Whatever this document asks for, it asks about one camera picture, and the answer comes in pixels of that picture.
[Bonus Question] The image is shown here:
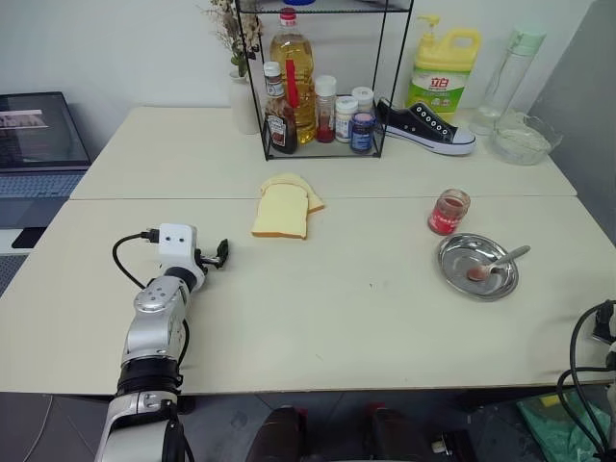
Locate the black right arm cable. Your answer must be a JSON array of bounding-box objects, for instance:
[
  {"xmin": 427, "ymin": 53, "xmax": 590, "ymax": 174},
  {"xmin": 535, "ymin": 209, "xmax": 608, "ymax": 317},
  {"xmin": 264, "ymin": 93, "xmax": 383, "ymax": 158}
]
[{"xmin": 556, "ymin": 298, "xmax": 616, "ymax": 462}]

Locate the dried flowers bunch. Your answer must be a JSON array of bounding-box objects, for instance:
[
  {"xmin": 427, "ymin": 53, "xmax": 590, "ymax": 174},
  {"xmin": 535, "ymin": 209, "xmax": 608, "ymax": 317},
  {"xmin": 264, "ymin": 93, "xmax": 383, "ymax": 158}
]
[{"xmin": 200, "ymin": 0, "xmax": 265, "ymax": 81}]

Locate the clear glass bowl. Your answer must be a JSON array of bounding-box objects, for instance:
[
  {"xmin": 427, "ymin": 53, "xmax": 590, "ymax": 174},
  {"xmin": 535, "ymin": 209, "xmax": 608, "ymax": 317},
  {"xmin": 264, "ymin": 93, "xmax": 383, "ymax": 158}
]
[{"xmin": 489, "ymin": 111, "xmax": 565, "ymax": 167}]

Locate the red spice bottle white cap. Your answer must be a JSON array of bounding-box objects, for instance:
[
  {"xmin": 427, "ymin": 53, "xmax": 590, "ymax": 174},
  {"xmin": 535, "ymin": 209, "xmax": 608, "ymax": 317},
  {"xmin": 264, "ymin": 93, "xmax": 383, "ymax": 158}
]
[{"xmin": 314, "ymin": 74, "xmax": 337, "ymax": 144}]

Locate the white lid spice jar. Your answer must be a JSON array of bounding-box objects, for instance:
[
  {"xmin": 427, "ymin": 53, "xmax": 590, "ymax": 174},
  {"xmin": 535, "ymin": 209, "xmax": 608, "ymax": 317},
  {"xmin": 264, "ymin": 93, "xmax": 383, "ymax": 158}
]
[{"xmin": 350, "ymin": 86, "xmax": 375, "ymax": 115}]

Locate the grey laptop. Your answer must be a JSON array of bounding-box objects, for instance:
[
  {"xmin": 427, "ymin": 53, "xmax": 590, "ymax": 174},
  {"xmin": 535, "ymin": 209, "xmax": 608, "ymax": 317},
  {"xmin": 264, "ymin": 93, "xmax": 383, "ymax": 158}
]
[{"xmin": 0, "ymin": 91, "xmax": 93, "ymax": 230}]

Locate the clear bottle green lid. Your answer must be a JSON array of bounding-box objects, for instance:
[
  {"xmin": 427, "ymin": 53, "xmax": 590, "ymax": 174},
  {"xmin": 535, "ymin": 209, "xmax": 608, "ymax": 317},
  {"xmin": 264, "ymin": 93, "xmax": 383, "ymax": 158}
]
[{"xmin": 468, "ymin": 25, "xmax": 548, "ymax": 137}]

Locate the yellow detergent pump bottle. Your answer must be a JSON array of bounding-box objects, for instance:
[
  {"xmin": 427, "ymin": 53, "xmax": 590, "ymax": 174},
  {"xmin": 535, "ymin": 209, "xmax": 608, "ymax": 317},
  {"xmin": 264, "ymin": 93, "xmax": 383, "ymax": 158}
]
[{"xmin": 405, "ymin": 14, "xmax": 483, "ymax": 124}]

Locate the round metal plate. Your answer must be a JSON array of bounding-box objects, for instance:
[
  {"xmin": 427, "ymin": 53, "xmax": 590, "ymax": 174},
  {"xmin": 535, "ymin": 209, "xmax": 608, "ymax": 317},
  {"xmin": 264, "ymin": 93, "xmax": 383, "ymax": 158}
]
[{"xmin": 436, "ymin": 232, "xmax": 521, "ymax": 303}]

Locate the black and white sneaker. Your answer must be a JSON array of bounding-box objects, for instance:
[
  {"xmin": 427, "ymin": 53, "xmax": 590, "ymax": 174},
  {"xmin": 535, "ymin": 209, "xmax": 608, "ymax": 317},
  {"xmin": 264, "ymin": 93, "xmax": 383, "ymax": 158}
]
[{"xmin": 374, "ymin": 96, "xmax": 478, "ymax": 156}]

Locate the large pale bread slice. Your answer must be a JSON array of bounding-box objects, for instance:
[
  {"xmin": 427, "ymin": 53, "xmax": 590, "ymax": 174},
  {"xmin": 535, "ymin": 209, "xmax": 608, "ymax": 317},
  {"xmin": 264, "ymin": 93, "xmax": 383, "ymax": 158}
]
[{"xmin": 250, "ymin": 183, "xmax": 310, "ymax": 241}]

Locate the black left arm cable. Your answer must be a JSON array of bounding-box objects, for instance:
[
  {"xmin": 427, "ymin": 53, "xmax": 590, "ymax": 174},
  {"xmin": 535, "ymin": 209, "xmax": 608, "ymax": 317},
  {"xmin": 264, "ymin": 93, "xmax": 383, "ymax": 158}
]
[{"xmin": 112, "ymin": 231, "xmax": 161, "ymax": 291}]

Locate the yellow cooking oil bottle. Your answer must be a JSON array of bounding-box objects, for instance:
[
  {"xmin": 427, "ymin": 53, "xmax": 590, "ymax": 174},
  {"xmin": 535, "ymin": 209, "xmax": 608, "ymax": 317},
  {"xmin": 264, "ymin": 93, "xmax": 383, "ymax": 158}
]
[{"xmin": 269, "ymin": 7, "xmax": 317, "ymax": 146}]

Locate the blue label dark jar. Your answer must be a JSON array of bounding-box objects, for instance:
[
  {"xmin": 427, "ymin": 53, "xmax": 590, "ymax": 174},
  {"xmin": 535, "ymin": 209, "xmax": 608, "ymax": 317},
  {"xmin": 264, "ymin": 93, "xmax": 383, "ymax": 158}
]
[{"xmin": 348, "ymin": 111, "xmax": 376, "ymax": 155}]

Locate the white vase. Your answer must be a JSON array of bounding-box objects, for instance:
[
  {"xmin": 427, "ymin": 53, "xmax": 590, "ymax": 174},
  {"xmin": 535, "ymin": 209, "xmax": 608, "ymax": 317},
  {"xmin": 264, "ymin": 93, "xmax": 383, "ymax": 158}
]
[{"xmin": 227, "ymin": 68, "xmax": 264, "ymax": 136}]

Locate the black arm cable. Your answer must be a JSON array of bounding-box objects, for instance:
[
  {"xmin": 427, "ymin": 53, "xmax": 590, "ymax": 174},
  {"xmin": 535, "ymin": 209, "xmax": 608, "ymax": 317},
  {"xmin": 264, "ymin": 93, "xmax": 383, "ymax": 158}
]
[
  {"xmin": 112, "ymin": 231, "xmax": 161, "ymax": 291},
  {"xmin": 556, "ymin": 298, "xmax": 616, "ymax": 462}
]

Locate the metal spoon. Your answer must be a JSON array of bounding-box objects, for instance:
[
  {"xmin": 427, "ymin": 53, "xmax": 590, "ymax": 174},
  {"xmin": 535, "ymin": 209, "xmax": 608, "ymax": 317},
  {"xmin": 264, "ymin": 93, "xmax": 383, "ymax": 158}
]
[{"xmin": 466, "ymin": 244, "xmax": 532, "ymax": 282}]

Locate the brown ketchup sauce bottle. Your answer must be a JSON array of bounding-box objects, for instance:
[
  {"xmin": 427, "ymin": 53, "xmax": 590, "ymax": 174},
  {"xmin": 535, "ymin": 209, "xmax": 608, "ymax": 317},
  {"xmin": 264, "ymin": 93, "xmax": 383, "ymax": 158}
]
[{"xmin": 262, "ymin": 61, "xmax": 299, "ymax": 156}]

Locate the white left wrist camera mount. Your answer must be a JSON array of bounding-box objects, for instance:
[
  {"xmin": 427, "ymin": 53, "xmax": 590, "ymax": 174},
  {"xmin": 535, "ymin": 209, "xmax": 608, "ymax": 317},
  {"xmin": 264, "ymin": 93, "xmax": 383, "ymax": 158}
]
[{"xmin": 157, "ymin": 222, "xmax": 199, "ymax": 271}]

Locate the black wire shelf rack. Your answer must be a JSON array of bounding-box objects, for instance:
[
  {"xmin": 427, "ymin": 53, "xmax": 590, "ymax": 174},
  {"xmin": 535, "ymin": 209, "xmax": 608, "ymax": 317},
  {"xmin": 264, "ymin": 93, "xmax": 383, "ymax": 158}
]
[{"xmin": 234, "ymin": 0, "xmax": 416, "ymax": 162}]

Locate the dark rounded shape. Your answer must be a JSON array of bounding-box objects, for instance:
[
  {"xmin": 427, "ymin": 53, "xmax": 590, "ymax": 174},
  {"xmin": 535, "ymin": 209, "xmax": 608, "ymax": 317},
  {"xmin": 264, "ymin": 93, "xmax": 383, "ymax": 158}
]
[{"xmin": 244, "ymin": 405, "xmax": 310, "ymax": 462}]

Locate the green plastic bag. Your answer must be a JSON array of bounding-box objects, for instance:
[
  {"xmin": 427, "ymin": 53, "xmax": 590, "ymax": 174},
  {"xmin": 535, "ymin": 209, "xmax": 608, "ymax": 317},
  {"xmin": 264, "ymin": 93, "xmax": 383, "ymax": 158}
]
[{"xmin": 516, "ymin": 388, "xmax": 613, "ymax": 462}]

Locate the red jam glass jar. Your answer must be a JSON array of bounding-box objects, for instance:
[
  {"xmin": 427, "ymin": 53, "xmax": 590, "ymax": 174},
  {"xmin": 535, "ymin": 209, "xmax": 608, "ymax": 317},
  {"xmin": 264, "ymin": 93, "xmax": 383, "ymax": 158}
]
[{"xmin": 426, "ymin": 188, "xmax": 471, "ymax": 237}]

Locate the small pale bread slice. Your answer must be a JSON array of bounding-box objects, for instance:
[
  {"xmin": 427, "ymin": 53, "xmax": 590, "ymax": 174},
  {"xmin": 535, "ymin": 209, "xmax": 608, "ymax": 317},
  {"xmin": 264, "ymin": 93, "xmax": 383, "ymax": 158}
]
[{"xmin": 259, "ymin": 172, "xmax": 327, "ymax": 216}]

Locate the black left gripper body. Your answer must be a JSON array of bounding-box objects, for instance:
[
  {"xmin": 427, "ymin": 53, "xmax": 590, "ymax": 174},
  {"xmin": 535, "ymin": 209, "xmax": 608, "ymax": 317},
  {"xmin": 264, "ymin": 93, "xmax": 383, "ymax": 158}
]
[{"xmin": 192, "ymin": 245, "xmax": 221, "ymax": 270}]

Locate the small white seasoning jar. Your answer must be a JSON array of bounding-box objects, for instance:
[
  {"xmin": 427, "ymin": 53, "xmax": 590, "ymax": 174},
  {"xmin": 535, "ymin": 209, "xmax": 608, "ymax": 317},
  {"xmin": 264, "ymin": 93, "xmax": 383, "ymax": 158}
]
[{"xmin": 334, "ymin": 94, "xmax": 360, "ymax": 144}]

